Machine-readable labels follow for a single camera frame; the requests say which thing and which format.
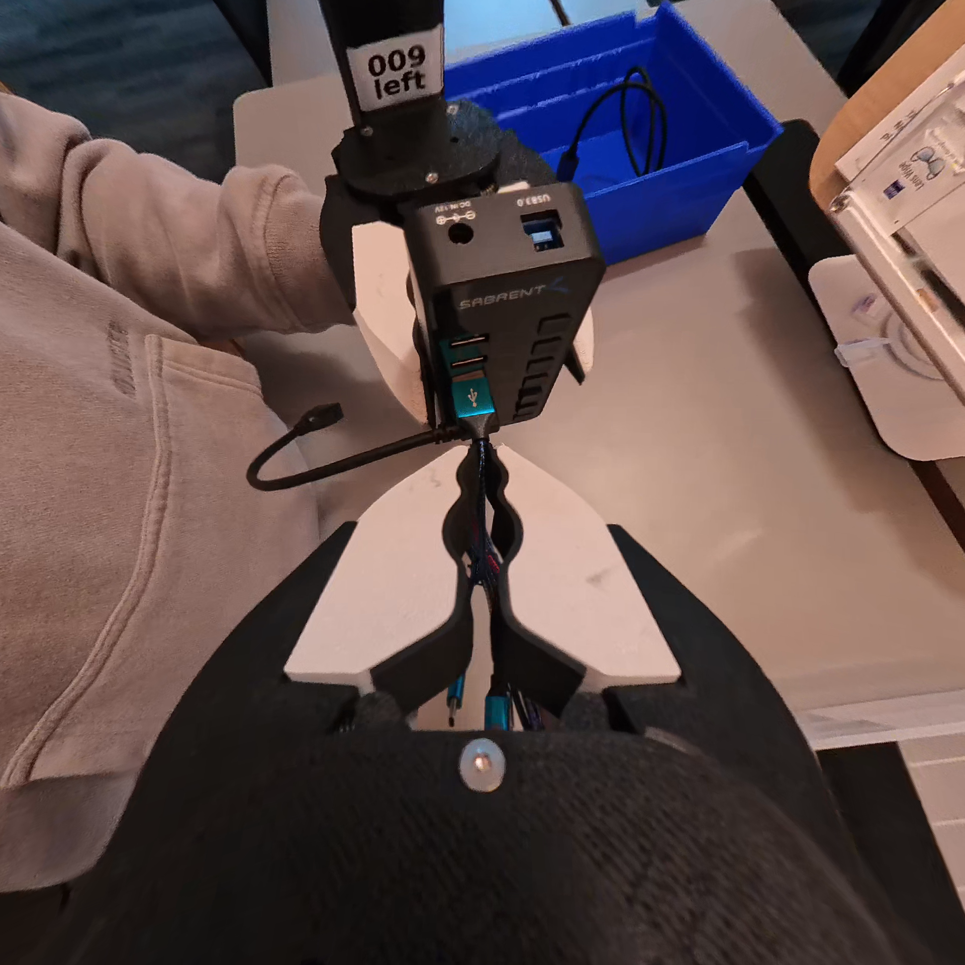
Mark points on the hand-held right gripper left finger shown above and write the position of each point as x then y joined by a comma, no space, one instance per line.
392,588

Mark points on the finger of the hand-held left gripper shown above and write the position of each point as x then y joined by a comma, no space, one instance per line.
589,347
381,286

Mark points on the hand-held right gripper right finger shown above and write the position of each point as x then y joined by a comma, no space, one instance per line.
580,595

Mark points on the black usb hub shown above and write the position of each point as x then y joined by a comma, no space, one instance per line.
513,301

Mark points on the person's left forearm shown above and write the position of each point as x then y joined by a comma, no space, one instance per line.
151,218

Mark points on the blue plastic bin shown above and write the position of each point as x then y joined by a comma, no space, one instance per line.
678,203

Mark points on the white stand base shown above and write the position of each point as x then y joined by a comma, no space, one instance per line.
852,392

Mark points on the person's beige hoodie torso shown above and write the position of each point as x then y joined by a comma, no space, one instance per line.
113,528

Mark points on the white printed packet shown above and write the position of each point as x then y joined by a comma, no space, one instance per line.
905,166

